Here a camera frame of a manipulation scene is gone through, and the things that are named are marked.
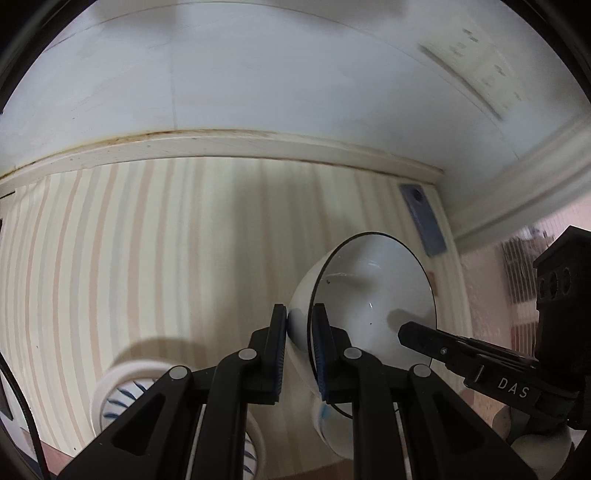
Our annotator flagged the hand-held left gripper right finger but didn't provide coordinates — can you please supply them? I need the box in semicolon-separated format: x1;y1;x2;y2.
309;302;539;480

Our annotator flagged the white bowl thin black rim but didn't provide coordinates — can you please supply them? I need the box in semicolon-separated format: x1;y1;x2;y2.
287;233;438;421

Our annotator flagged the blue striped plate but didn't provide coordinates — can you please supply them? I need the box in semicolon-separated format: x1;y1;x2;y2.
91;361;266;480

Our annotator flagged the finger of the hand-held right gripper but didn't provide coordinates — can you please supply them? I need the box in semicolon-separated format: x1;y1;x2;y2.
398;322;539;370
445;362;543;403

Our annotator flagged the white wall outlet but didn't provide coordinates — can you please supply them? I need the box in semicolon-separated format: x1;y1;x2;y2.
418;25;481;77
485;74;527;121
462;46;509;100

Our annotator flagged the white bowl blue pattern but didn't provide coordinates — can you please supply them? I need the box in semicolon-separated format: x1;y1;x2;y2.
311;397;358;462

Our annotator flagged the black cable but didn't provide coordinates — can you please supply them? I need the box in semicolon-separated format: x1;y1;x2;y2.
0;353;49;480

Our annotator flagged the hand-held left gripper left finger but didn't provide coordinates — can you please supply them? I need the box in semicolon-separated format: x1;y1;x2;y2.
58;303;289;480

